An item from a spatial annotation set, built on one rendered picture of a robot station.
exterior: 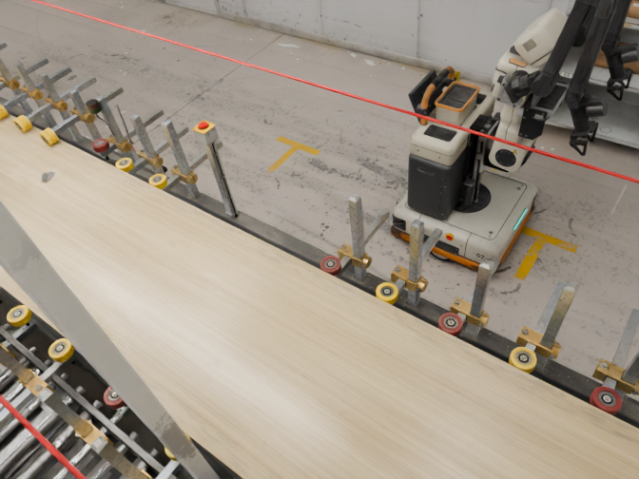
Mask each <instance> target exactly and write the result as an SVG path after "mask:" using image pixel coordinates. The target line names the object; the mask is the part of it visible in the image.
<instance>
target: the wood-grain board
mask: <svg viewBox="0 0 639 479"><path fill-rule="evenodd" d="M14 119H16V117H14V116H12V115H10V114H9V115H8V116H7V117H5V118H4V119H2V120H0V201H1V202H2V203H3V204H4V205H5V206H6V207H7V209H8V210H9V211H10V213H11V214H12V215H13V217H14V218H15V219H16V220H17V222H18V223H19V224H20V225H21V227H22V228H23V229H24V231H25V232H26V233H27V234H28V236H29V237H30V238H31V240H32V241H33V242H34V243H35V245H36V246H37V247H38V249H39V250H40V251H41V252H42V254H43V255H44V256H45V257H46V259H47V260H48V261H49V263H50V264H51V265H52V266H53V268H54V269H55V270H56V272H57V273H58V274H59V275H60V277H61V278H62V279H63V280H64V282H65V283H66V284H67V285H68V287H69V288H70V290H71V291H72V292H73V293H74V295H75V296H77V297H78V299H79V300H80V301H81V302H82V304H83V305H84V306H85V308H86V309H87V310H88V312H89V313H90V314H91V315H92V317H93V318H94V319H95V320H96V322H97V323H98V324H99V326H100V327H101V328H102V329H103V331H104V332H105V333H106V335H107V336H108V337H109V338H110V340H111V341H112V342H113V344H114V345H115V346H116V347H117V349H118V350H119V351H120V352H121V354H122V355H123V356H124V357H125V359H126V360H127V361H128V363H129V364H130V365H131V367H132V368H133V369H134V370H135V372H136V373H137V374H138V375H139V376H140V377H141V378H142V379H143V381H144V382H145V384H146V385H147V386H148V388H149V389H150V390H151V391H152V392H153V394H154V395H155V396H156V397H157V399H158V400H159V401H160V403H161V404H162V405H163V406H164V408H165V409H166V410H167V412H168V413H169V414H170V415H171V417H172V418H173V419H174V421H175V422H176V423H177V424H178V426H179V427H180V428H181V429H182V431H183V432H185V433H186V434H187V435H188V436H189V437H190V438H191V439H192V440H194V441H195V442H196V443H197V444H199V445H200V446H201V447H202V448H204V449H205V450H206V451H208V452H209V453H210V454H211V455H213V456H214V457H215V458H216V459H218V460H219V461H220V462H221V463H223V464H224V465H225V466H226V467H228V468H229V469H230V470H232V471H233V472H234V473H235V474H237V475H238V476H239V477H240V478H242V479H639V429H637V428H635V427H633V426H632V425H630V424H628V423H626V422H624V421H622V420H620V419H618V418H616V417H614V416H612V415H610V414H608V413H606V412H603V411H601V410H599V409H597V408H595V407H594V406H592V405H590V404H588V403H586V402H584V401H582V400H580V399H578V398H576V397H574V396H572V395H570V394H568V393H565V392H563V391H561V390H559V389H557V388H555V387H554V386H552V385H550V384H548V383H546V382H544V381H542V380H540V379H538V378H536V377H534V376H532V375H530V374H527V373H525V372H523V371H521V370H519V369H517V368H516V367H515V366H513V365H511V364H509V363H507V362H505V361H503V360H501V359H499V358H497V357H495V356H493V355H491V354H488V353H486V352H484V351H482V350H480V349H478V348H476V347H475V346H473V345H471V344H469V343H467V342H465V341H463V340H461V339H459V338H457V337H455V336H453V335H450V334H448V333H446V332H444V331H442V330H440V329H438V328H437V327H435V326H433V325H431V324H429V323H427V322H425V321H423V320H421V319H419V318H417V317H415V316H412V315H410V314H408V313H406V312H404V311H402V310H400V309H398V308H397V307H395V306H393V305H391V304H389V303H387V302H385V301H383V300H381V299H379V298H377V297H374V296H372V295H370V294H368V293H366V292H364V291H362V290H360V289H359V288H357V287H355V286H353V285H351V284H349V283H347V282H345V281H343V280H341V279H339V278H336V277H334V276H332V275H330V274H328V273H326V272H324V271H322V270H320V269H319V268H317V267H315V266H313V265H311V264H309V263H307V262H305V261H303V260H301V259H298V258H296V257H294V256H292V255H290V254H288V253H286V252H284V251H282V250H281V249H279V248H277V247H275V246H273V245H271V244H269V243H267V242H265V241H263V240H261V239H258V238H256V237H254V236H252V235H250V234H248V233H246V232H244V231H243V230H241V229H239V228H237V227H235V226H233V225H231V224H229V223H227V222H225V221H223V220H220V219H218V218H216V217H214V216H212V215H210V214H208V213H206V212H204V211H203V210H201V209H199V208H197V207H195V206H193V205H191V204H189V203H187V202H185V201H182V200H180V199H178V198H176V197H174V196H172V195H170V194H168V193H166V192H164V191H163V190H161V189H159V188H157V187H155V186H153V185H151V184H149V183H147V182H144V181H142V180H140V179H138V178H136V177H134V176H132V175H130V174H128V173H126V172H125V171H123V170H121V169H119V168H117V167H115V166H113V165H111V164H109V163H106V162H104V161H102V160H100V159H98V158H96V157H94V156H92V155H90V154H88V153H86V152H85V151H83V150H81V149H79V148H77V147H75V146H73V145H71V144H68V143H66V142H64V141H62V140H60V139H59V141H58V142H56V143H55V144H53V145H51V146H49V145H47V144H45V143H44V142H43V140H42V139H41V138H40V136H39V133H40V132H42V131H43V130H41V129H39V128H37V127H35V126H32V128H31V129H29V130H28V131H26V132H22V131H20V130H19V129H18V128H17V126H16V125H15V124H14V122H13V120H14ZM49 171H51V172H55V173H56V174H55V176H53V177H52V179H51V180H50V181H48V182H47V183H44V182H41V180H42V179H41V177H42V175H43V173H44V172H49Z"/></svg>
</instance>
